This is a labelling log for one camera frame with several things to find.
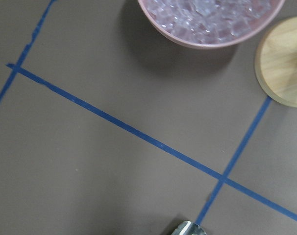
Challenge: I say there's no wooden mug tree stand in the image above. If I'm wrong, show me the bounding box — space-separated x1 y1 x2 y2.
254 16 297 108

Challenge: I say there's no pink bowl with ice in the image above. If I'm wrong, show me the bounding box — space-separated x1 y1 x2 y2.
138 0 284 49

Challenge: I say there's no metal ice scoop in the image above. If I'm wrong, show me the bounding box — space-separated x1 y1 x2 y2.
171 221 207 235

